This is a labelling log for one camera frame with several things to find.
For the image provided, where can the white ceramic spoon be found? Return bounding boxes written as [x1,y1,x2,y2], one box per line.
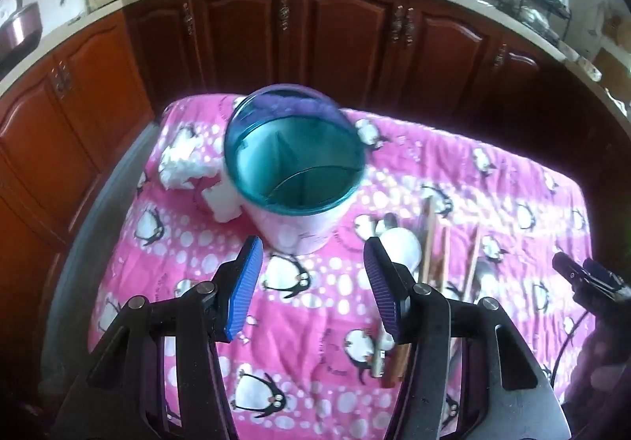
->
[380,227,422,273]

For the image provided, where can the wooden kitchen cabinets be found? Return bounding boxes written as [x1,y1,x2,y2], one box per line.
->
[1,0,630,374]

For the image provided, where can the white floral utensil holder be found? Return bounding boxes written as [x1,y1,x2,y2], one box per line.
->
[224,84,366,255]

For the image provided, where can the black dish rack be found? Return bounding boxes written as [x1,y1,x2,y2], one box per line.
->
[493,0,572,41]

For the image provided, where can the white crumpled tissue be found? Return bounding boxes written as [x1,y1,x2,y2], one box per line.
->
[158,125,243,224]

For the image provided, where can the pink penguin cloth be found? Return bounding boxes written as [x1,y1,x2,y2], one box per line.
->
[88,95,595,439]

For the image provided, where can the steel spoon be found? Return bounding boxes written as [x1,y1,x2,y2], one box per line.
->
[370,212,400,378]

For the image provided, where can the rice cooker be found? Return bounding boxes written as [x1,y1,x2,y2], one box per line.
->
[1,0,43,61]

